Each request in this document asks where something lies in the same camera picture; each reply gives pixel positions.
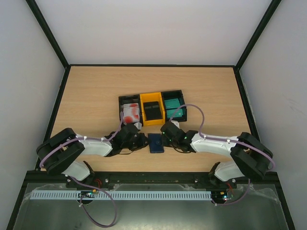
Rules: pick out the black bin right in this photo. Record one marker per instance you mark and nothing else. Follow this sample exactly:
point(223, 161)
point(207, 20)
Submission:
point(171, 95)

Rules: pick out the teal card stack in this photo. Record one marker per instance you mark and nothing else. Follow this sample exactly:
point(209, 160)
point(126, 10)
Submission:
point(171, 105)

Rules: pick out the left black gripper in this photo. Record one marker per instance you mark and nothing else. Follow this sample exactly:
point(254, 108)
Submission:
point(142, 138)

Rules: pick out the dark blue card holder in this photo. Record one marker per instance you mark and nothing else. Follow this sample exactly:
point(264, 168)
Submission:
point(155, 143)

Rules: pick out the black mounting rail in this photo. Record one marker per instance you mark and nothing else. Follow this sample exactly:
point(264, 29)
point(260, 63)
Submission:
point(199, 180)

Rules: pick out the black card stack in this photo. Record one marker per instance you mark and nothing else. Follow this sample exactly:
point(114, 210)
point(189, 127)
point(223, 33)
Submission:
point(152, 110)

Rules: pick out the yellow bin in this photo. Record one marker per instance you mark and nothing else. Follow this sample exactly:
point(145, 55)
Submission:
point(150, 97)

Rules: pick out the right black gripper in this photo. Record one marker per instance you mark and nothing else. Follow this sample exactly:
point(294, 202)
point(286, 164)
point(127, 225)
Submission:
point(168, 139)

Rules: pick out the black enclosure frame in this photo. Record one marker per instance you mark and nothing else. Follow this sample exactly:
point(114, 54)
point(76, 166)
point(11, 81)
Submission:
point(42, 177)

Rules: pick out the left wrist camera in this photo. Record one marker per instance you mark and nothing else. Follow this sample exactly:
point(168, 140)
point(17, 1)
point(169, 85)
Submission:
point(138, 125)

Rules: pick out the black bin left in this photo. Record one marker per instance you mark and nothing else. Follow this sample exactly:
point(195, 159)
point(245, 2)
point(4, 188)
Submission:
point(129, 99)

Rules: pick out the red white card stack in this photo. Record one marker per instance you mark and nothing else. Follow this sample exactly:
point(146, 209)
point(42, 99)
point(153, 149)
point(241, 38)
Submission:
point(131, 113)

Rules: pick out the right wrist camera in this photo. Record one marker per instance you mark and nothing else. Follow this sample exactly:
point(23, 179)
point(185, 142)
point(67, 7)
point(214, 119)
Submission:
point(176, 123)

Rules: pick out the grey slotted cable duct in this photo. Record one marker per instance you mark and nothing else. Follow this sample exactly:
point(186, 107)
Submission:
point(121, 195)

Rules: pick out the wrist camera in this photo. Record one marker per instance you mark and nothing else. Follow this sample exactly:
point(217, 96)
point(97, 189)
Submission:
point(176, 123)
point(138, 125)

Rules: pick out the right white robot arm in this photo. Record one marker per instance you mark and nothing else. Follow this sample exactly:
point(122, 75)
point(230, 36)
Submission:
point(250, 158)

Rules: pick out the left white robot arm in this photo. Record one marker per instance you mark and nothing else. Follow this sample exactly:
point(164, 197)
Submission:
point(58, 155)

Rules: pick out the black bin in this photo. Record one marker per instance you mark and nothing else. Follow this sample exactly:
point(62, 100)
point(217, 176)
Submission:
point(171, 95)
point(129, 99)

